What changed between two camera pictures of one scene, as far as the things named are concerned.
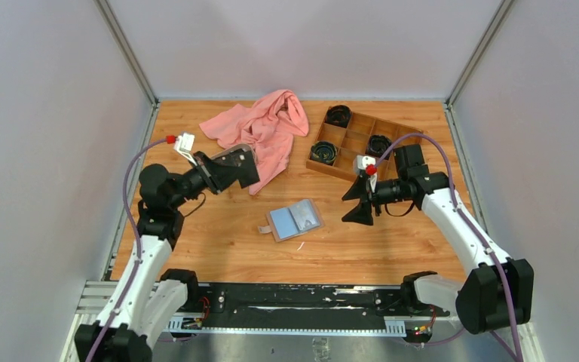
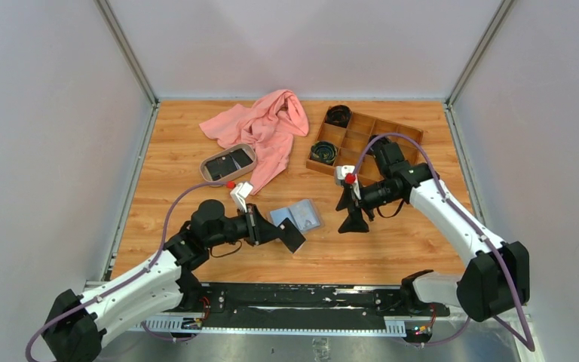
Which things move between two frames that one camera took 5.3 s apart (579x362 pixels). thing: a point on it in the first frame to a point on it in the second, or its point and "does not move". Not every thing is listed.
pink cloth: (268, 126) does not move
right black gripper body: (389, 191) does not move
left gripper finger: (243, 157) to (268, 231)
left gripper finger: (247, 174) to (261, 225)
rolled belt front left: (323, 151) does not move
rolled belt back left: (338, 115) does not move
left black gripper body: (201, 177) to (240, 227)
